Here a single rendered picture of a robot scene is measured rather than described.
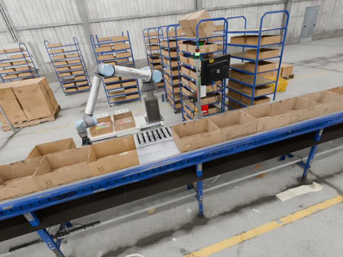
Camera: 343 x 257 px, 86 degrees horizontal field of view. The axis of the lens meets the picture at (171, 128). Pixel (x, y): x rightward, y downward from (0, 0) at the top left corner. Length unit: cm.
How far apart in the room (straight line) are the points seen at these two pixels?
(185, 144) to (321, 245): 159
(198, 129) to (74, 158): 124
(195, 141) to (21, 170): 155
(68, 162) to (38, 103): 413
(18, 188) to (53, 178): 25
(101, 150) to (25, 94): 430
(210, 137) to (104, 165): 94
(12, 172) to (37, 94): 395
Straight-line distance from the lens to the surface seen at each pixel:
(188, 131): 194
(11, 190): 186
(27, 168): 208
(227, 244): 219
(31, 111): 608
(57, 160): 198
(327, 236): 254
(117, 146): 185
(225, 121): 210
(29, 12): 1172
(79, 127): 207
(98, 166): 162
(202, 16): 292
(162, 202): 213
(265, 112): 239
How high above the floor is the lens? 191
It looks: 29 degrees down
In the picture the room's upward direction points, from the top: 7 degrees counter-clockwise
